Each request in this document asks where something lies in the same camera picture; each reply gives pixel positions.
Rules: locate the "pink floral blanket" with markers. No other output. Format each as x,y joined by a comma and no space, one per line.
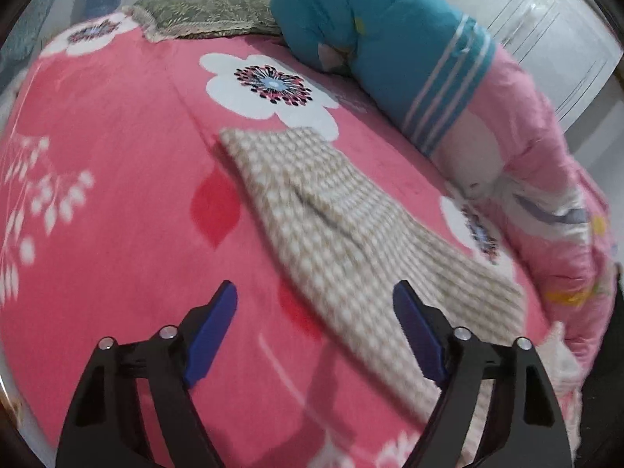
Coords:
126,204

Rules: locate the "white wardrobe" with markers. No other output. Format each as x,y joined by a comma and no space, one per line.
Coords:
546,24

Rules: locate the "teal patterned box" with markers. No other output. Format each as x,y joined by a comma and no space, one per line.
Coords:
29,19

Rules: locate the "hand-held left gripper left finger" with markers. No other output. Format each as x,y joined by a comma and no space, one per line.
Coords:
212,324

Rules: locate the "beige checked sweater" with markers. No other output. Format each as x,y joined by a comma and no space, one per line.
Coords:
341,234

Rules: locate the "green patterned pillow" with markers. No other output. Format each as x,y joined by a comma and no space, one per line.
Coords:
204,12

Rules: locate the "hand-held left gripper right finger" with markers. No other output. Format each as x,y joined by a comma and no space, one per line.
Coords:
419,331

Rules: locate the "pink and blue quilt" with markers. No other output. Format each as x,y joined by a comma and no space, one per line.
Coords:
414,48

